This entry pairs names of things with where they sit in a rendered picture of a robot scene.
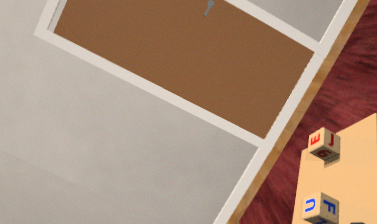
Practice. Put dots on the beige block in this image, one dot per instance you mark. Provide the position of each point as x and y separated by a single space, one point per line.
324 144
320 208

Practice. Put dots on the beige mat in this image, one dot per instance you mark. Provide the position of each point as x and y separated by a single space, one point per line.
350 176

